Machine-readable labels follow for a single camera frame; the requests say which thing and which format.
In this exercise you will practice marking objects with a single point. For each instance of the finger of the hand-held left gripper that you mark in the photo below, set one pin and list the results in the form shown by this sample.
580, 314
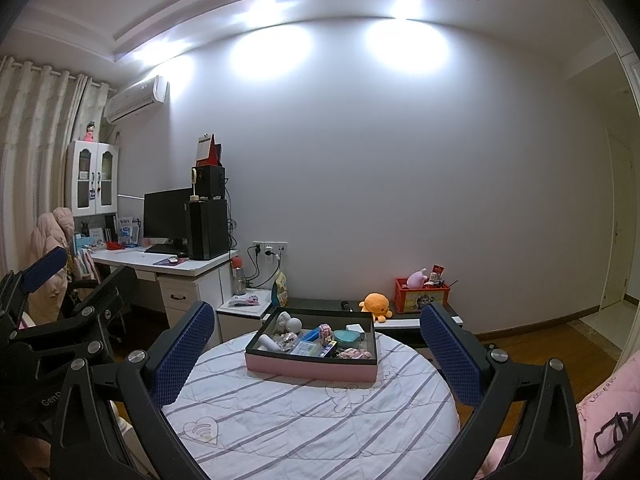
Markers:
47, 265
117, 285

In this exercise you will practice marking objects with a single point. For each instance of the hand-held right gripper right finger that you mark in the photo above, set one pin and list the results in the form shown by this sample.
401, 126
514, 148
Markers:
452, 355

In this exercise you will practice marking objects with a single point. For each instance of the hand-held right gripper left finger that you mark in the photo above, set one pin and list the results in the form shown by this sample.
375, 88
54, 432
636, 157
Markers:
182, 355

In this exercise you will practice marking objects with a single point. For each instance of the pink pig toy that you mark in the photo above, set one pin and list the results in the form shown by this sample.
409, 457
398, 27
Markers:
352, 354

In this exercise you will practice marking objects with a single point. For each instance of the white round toy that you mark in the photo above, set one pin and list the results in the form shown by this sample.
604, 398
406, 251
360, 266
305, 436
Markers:
290, 322

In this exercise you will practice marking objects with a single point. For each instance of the blue rectangular tin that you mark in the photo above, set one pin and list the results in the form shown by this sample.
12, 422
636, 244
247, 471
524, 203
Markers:
331, 348

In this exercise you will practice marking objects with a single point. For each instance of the clear plastic packet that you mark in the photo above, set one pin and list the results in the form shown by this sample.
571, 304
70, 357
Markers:
305, 348

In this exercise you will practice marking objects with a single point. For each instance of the pink box with black rim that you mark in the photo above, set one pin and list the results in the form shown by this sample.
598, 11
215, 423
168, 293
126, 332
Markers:
310, 367

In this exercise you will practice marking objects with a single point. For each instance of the pink building block toy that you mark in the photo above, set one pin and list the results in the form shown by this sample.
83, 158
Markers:
325, 332

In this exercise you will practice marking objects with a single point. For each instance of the blue plastic item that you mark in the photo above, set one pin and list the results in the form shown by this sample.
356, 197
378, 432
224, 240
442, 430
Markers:
311, 335

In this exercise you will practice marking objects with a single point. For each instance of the pink puffer coat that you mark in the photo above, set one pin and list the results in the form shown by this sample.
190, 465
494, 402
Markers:
47, 230

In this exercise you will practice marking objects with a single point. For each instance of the red desk tray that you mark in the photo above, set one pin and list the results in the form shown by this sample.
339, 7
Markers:
115, 245

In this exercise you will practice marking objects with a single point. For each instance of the blue white box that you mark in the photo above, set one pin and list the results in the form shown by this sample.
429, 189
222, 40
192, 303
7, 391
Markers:
127, 232

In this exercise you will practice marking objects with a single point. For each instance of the white desk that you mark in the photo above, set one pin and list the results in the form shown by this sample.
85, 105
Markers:
175, 280

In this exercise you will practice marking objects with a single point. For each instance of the black keyboard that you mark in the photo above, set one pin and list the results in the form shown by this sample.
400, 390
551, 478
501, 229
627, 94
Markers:
162, 248

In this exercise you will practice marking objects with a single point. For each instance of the red storage crate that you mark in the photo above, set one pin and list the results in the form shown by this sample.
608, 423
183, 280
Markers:
420, 297

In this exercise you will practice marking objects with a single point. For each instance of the white nightstand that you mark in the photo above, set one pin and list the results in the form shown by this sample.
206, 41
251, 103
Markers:
245, 317

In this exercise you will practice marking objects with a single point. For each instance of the pink packet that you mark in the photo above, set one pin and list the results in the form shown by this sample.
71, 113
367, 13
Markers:
245, 300

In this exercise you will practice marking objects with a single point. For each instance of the pink plush toy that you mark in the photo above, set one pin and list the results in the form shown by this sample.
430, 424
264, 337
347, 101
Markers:
416, 278

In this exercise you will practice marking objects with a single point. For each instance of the black computer monitor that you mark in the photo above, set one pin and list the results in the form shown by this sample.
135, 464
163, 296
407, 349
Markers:
167, 215

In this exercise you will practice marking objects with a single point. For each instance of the orange plush toy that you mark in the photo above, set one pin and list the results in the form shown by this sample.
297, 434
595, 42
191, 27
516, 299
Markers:
376, 305

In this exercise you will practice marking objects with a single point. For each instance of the white glass door cabinet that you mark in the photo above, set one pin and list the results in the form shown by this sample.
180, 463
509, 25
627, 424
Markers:
92, 180

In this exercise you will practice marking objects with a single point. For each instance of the bottle with red cap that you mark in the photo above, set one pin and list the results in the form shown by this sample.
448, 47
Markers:
239, 275

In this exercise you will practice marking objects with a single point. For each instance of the black computer tower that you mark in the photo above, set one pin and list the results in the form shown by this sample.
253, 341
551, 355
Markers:
207, 230

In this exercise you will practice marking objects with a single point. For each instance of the teal round lid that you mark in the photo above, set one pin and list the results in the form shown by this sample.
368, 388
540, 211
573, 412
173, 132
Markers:
346, 336

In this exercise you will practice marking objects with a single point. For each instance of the beige curtain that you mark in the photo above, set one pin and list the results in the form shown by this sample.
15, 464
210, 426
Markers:
35, 150

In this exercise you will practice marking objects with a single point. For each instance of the snack bag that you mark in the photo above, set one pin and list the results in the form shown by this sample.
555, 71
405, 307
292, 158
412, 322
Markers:
281, 287

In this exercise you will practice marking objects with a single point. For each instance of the small yellow handheld fan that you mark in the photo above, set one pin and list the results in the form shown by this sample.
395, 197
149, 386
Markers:
194, 180

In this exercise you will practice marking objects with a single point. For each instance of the white striped quilt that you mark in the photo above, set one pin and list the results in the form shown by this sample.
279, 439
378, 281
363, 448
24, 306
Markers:
300, 420

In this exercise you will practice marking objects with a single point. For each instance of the black speaker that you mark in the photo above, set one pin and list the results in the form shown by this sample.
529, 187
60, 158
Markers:
210, 182

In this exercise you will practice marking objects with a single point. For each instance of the small pink doll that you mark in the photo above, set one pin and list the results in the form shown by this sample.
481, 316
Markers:
90, 131

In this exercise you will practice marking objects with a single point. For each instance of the pink quilt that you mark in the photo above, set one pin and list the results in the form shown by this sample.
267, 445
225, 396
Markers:
600, 410

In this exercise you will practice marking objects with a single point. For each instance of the red white desk calendar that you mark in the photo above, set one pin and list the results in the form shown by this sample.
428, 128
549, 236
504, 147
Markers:
209, 150

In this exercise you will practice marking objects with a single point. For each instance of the white air conditioner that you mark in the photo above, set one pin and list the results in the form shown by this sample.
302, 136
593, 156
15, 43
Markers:
135, 100

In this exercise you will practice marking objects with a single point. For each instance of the white door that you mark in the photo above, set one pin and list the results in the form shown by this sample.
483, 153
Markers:
615, 220

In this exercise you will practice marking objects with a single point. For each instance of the white wall outlet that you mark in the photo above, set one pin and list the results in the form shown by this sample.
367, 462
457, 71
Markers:
270, 248

